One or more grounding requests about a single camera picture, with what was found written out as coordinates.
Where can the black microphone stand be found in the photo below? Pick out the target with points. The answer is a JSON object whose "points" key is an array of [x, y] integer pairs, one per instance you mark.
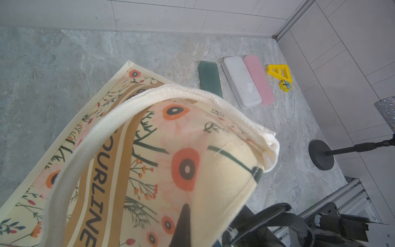
{"points": [[323, 157]]}

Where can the pink pencil case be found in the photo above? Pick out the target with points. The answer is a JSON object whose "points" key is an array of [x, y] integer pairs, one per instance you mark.
{"points": [[258, 75]]}

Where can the floral canvas tote bag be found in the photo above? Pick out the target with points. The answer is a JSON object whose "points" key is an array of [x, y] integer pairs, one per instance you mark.
{"points": [[121, 171]]}

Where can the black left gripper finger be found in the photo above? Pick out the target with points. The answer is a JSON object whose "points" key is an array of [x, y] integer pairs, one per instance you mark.
{"points": [[183, 228]]}

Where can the dark green pencil case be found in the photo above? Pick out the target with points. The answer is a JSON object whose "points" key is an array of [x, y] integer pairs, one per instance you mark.
{"points": [[209, 78]]}

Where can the yellow triangular wooden toy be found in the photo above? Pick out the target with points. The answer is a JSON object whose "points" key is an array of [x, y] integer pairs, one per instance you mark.
{"points": [[282, 73]]}

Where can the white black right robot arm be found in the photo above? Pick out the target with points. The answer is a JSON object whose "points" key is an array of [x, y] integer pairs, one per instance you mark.
{"points": [[249, 230]]}

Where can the white grey pencil case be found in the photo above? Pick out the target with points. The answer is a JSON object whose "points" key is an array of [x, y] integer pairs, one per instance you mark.
{"points": [[241, 82]]}

